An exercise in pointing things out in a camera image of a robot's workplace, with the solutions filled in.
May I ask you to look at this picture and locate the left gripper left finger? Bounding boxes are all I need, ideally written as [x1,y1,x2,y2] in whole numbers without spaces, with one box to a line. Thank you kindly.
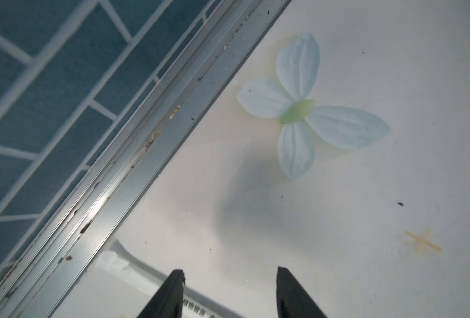
[137,269,185,318]

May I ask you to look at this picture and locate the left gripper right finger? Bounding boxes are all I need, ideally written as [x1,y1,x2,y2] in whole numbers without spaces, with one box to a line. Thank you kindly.
[276,266,327,318]

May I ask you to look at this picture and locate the aluminium side frame rail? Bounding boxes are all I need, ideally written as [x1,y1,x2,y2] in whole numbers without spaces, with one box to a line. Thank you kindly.
[0,1,288,317]

